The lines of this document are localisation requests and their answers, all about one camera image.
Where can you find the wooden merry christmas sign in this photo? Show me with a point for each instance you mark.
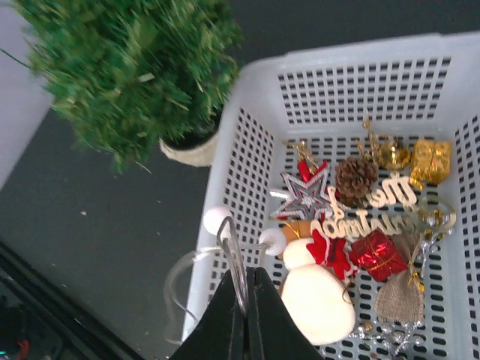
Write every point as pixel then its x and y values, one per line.
pixel 392 207

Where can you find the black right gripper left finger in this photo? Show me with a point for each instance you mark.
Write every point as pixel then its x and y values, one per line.
pixel 220 334

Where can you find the small green christmas tree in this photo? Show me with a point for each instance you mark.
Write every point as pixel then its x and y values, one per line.
pixel 130 75

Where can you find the red foil gift box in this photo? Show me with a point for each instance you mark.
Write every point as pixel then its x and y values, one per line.
pixel 377 254

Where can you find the white plastic basket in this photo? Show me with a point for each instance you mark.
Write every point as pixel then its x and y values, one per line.
pixel 411 88

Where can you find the gold foil gift box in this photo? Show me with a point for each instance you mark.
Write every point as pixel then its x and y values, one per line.
pixel 430 162

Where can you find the silver glitter sprig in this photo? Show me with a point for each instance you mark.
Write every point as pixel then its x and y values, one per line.
pixel 396 337

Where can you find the gold bell ornament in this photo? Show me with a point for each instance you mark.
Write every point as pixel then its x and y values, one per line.
pixel 393 154

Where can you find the gold glitter berry sprig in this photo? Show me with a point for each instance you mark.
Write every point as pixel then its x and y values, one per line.
pixel 371 150

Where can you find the white ball string lights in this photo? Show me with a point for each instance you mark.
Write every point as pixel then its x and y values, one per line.
pixel 218 221

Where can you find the white tree pot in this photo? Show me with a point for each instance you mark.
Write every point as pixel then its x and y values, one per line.
pixel 193 150

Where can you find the burlap sack ornament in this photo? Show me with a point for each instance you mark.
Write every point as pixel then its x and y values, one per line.
pixel 401 298

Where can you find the red leaf gold sprig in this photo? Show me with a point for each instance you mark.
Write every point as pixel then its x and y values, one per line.
pixel 307 164

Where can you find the brown pine cone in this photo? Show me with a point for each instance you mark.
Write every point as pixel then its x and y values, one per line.
pixel 354 178

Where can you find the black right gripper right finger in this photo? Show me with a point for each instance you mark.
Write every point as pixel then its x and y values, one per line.
pixel 271 332

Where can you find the silver red star ornament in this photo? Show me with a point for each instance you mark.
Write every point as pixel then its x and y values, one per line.
pixel 305 200

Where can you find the white snowman ornament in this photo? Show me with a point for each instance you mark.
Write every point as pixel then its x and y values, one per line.
pixel 313 295

